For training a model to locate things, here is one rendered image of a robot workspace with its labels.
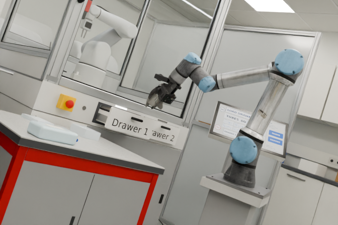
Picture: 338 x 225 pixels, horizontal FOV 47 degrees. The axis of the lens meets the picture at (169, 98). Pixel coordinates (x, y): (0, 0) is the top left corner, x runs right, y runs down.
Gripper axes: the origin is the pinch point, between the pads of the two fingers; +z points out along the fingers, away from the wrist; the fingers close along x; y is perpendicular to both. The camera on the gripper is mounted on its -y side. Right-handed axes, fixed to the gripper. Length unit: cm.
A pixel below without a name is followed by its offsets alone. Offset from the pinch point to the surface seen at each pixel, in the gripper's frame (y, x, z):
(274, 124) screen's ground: -10, 110, -13
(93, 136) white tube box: 14.5, -26.9, 16.5
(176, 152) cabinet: -7, 51, 32
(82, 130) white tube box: 12.2, -32.2, 16.6
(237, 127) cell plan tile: -13, 86, 2
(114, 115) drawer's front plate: -2.0, -12.0, 13.9
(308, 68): -58, 162, -49
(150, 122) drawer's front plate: -2.9, 11.3, 12.5
